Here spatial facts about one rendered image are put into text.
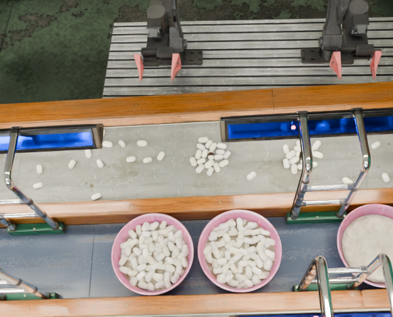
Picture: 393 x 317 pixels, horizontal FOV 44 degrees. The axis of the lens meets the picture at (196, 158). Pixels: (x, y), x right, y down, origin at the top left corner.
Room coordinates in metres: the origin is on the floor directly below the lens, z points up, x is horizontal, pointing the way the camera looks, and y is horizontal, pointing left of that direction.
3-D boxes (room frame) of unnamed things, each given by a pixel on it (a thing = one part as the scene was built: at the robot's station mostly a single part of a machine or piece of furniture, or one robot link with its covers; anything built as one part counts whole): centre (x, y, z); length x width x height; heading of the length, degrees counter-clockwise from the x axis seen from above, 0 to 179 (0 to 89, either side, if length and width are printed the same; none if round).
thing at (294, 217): (0.57, -0.38, 0.90); 0.20 x 0.19 x 0.45; 82
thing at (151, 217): (0.45, 0.19, 0.72); 0.27 x 0.27 x 0.10
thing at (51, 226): (0.71, 0.58, 0.90); 0.20 x 0.19 x 0.45; 82
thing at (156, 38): (1.00, 0.05, 1.13); 0.07 x 0.06 x 0.11; 78
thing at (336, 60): (0.82, -0.49, 1.07); 0.09 x 0.07 x 0.07; 168
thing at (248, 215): (0.41, -0.08, 0.72); 0.27 x 0.27 x 0.10
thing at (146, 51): (1.00, 0.05, 1.07); 0.10 x 0.07 x 0.07; 78
